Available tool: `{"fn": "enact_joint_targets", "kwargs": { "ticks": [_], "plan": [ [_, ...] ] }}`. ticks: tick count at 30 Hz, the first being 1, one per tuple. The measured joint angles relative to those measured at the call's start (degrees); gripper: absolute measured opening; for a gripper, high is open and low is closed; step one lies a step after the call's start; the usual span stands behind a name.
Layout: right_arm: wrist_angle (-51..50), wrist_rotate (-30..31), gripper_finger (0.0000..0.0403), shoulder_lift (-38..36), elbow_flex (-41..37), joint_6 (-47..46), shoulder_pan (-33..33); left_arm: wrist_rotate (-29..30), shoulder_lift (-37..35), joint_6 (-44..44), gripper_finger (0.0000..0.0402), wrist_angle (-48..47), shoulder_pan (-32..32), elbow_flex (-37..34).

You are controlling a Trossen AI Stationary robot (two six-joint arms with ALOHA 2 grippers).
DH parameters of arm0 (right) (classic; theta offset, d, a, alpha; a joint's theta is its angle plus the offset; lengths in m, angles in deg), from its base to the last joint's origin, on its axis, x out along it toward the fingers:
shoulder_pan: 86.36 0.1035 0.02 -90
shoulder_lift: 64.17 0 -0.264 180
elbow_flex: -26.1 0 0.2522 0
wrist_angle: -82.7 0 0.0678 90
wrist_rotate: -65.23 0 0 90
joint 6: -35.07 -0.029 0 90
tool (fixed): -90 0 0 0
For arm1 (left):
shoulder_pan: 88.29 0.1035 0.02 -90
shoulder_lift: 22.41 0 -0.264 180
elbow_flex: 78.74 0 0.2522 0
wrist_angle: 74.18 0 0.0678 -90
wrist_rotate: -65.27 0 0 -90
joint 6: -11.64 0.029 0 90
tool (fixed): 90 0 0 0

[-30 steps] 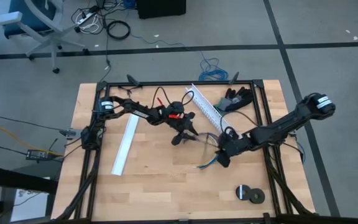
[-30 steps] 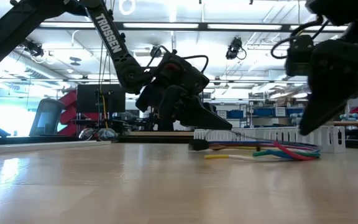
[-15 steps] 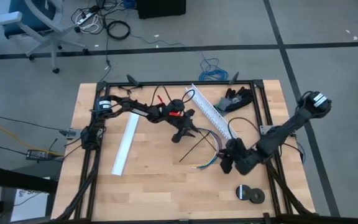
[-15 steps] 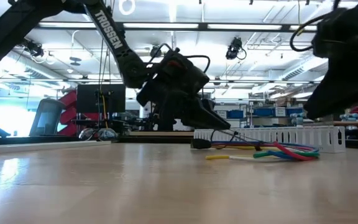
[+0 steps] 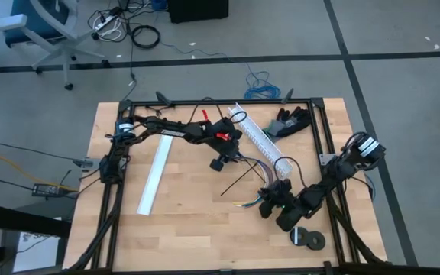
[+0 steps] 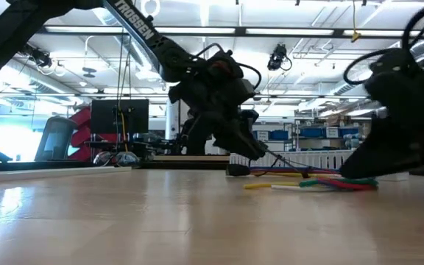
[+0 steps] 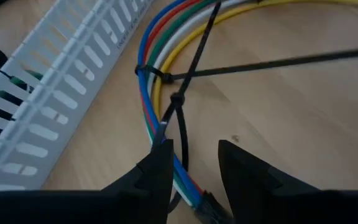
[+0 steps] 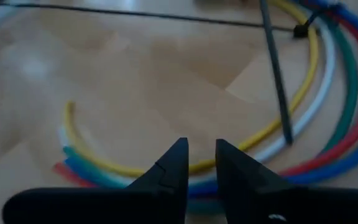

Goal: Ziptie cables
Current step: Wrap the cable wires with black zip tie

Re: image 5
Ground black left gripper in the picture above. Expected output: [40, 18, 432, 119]
[209, 131, 244, 172]

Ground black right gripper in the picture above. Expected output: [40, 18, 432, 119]
[257, 186, 296, 219]

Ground bundle of coloured cables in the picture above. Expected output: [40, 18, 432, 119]
[238, 155, 275, 209]

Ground white slotted cable raceway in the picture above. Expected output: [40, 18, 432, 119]
[227, 102, 295, 179]

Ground white raceway cover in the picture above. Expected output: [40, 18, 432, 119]
[136, 135, 174, 216]

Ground black tape roll white label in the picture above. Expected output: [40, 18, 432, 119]
[290, 228, 310, 247]

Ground grey green-edged glove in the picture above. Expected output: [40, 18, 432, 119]
[261, 118, 286, 143]

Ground black work glove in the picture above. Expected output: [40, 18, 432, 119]
[275, 106, 313, 138]

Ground clear safety glasses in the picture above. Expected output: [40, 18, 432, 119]
[145, 103, 176, 121]

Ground black box case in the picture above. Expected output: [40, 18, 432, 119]
[166, 0, 231, 24]

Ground white power strip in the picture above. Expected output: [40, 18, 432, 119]
[92, 10, 125, 32]

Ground black power adapter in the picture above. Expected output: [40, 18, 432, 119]
[31, 183, 67, 199]

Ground white-grey office chair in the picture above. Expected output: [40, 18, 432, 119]
[0, 0, 112, 92]

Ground white printed box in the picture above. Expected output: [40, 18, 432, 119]
[12, 228, 63, 273]

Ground black desk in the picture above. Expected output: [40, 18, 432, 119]
[0, 201, 73, 275]

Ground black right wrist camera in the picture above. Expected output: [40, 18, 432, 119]
[275, 178, 293, 193]

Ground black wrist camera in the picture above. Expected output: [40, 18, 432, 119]
[219, 117, 241, 135]
[275, 178, 293, 193]

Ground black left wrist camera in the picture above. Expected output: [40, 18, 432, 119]
[219, 117, 241, 135]

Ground blue floor cable coil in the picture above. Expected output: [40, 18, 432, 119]
[244, 70, 282, 101]

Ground grey frame base plate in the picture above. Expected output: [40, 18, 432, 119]
[319, 153, 338, 167]

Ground black cable sleeve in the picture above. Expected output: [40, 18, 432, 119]
[65, 179, 125, 273]
[325, 190, 391, 265]

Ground long black floor cable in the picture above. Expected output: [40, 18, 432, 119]
[120, 0, 141, 102]

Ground black floor cable coil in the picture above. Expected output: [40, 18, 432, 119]
[131, 24, 163, 50]

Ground white floor cable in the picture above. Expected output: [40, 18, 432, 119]
[96, 18, 125, 42]

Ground yellow floor cable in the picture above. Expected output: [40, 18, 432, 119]
[0, 152, 80, 193]

